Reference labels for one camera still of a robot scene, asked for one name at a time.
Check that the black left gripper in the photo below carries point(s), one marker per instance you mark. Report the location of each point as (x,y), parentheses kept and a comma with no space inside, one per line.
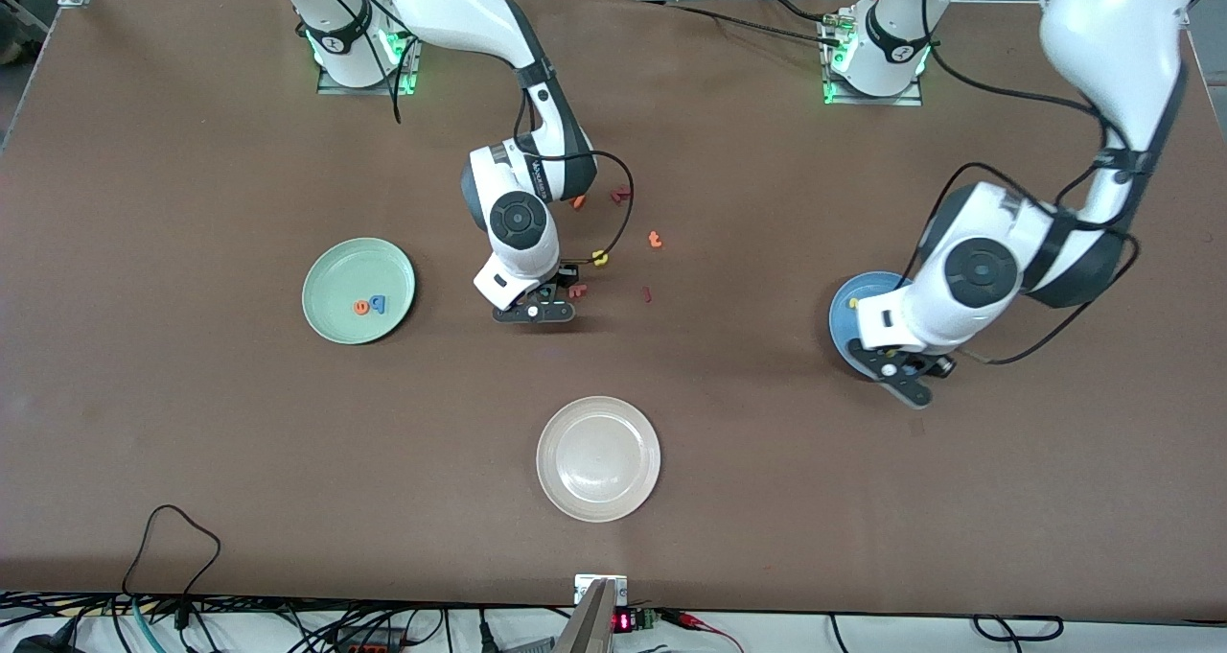
(940,366)

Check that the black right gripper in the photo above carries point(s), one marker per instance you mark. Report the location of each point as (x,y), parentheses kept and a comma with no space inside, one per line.
(566,275)

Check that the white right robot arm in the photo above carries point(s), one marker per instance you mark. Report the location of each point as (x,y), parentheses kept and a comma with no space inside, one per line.
(518,221)

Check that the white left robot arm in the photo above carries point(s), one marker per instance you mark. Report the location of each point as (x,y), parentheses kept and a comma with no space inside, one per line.
(1102,20)

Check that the blue plate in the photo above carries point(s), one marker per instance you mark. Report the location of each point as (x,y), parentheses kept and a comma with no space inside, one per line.
(844,322)

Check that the cream white plate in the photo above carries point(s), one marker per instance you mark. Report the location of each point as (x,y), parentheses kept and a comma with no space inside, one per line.
(598,458)

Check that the pale green plate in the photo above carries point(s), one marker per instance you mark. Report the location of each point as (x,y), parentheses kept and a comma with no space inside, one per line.
(358,269)

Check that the green terminal block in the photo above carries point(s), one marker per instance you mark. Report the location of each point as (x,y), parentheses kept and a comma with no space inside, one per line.
(647,619)

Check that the orange connector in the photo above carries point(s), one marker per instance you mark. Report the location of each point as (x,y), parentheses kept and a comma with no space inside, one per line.
(364,649)

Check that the black power plug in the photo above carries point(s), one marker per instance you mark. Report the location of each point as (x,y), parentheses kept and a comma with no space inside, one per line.
(38,645)

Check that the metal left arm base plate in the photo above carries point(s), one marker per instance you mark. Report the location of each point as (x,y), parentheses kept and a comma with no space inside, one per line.
(872,101)

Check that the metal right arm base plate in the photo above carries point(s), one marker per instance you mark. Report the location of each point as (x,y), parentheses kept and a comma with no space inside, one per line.
(364,89)

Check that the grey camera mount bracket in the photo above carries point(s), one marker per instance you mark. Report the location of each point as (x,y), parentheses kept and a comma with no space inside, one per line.
(592,624)

